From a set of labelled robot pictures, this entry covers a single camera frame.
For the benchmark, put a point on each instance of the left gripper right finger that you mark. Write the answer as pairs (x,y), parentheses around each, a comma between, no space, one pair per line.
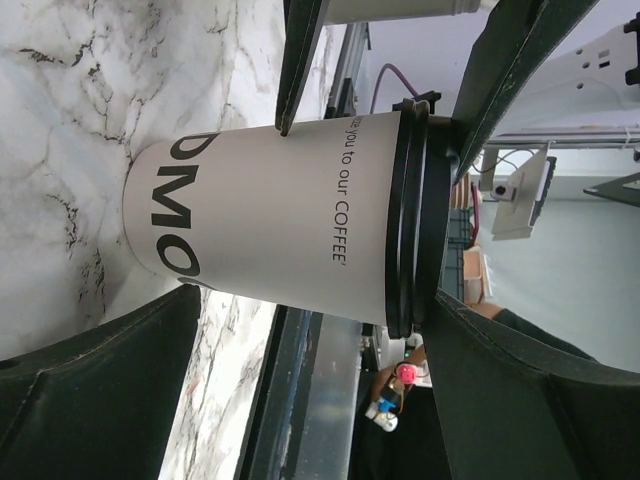
(511,407)

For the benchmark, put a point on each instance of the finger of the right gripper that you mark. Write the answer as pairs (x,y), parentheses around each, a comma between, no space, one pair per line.
(304,20)
(518,37)

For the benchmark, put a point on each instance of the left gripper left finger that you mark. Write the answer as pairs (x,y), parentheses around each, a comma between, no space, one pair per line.
(101,404)

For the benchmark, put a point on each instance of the white paper cup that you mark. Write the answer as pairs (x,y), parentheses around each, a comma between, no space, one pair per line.
(357,11)
(299,220)

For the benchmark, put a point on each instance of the black coffee cup lid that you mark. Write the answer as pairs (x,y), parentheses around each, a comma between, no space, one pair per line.
(420,220)

